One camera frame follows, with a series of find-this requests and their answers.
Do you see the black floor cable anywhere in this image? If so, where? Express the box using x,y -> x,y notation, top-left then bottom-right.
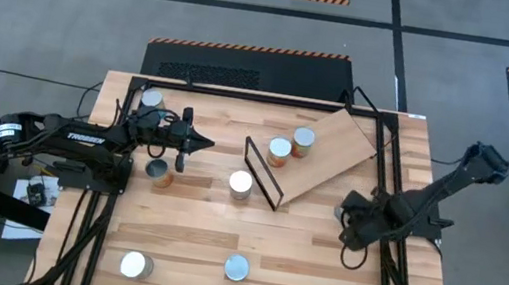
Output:
0,68 -> 103,92

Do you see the black aluminium table frame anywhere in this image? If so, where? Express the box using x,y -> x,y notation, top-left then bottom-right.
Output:
23,60 -> 486,285

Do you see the white paper sheet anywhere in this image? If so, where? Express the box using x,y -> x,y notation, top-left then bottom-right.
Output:
0,219 -> 46,246
11,171 -> 63,211

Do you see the corn label orange can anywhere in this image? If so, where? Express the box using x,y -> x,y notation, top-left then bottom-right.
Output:
221,251 -> 253,285

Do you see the green beans orange can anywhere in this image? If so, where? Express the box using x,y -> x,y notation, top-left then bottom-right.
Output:
142,156 -> 178,191

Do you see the orange label tin can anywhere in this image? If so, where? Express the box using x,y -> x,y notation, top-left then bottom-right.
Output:
289,124 -> 318,161
264,134 -> 295,171

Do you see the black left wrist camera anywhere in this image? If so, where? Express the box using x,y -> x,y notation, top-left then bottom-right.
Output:
160,114 -> 183,138

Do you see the colourful label tin can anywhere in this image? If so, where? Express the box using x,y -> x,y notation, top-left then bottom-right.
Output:
226,168 -> 256,203

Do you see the small black device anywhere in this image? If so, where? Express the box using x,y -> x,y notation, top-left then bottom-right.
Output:
24,180 -> 50,207

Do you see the wooden shelf with black frames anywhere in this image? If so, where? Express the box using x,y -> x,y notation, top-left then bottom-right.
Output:
234,71 -> 389,226

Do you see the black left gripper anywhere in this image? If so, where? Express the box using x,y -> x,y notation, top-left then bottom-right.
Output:
152,102 -> 220,177

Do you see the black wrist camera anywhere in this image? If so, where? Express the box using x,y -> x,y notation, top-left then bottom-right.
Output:
364,194 -> 394,222
160,114 -> 183,138

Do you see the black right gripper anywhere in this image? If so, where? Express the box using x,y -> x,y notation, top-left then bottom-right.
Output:
335,188 -> 399,258

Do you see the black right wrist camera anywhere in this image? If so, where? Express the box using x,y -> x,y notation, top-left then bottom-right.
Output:
364,194 -> 394,222

